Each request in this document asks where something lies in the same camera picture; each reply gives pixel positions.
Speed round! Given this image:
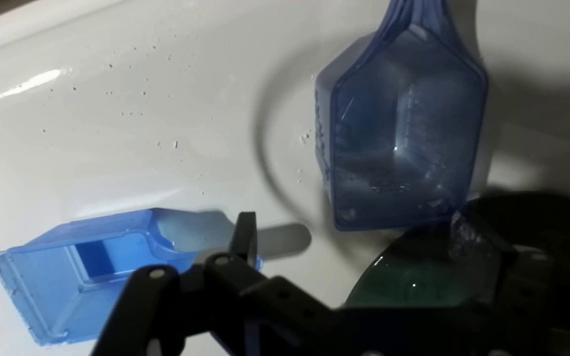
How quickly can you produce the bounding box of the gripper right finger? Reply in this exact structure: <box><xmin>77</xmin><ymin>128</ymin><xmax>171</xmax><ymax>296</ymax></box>
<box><xmin>449</xmin><ymin>190</ymin><xmax>570</xmax><ymax>356</ymax></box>

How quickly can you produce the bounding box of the dark blue translucent scoop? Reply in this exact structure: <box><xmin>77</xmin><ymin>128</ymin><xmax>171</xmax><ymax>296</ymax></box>
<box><xmin>314</xmin><ymin>0</ymin><xmax>489</xmax><ymax>233</ymax></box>

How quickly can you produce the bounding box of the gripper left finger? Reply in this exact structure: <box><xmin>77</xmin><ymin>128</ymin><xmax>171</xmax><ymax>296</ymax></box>
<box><xmin>90</xmin><ymin>211</ymin><xmax>343</xmax><ymax>356</ymax></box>

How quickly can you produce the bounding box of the light blue plastic scoop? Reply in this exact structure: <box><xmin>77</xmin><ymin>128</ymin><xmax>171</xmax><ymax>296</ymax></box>
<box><xmin>0</xmin><ymin>208</ymin><xmax>266</xmax><ymax>347</ymax></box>

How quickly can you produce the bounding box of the dark green round lid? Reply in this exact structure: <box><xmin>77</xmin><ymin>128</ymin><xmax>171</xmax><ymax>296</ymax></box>
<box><xmin>344</xmin><ymin>225</ymin><xmax>502</xmax><ymax>310</ymax></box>

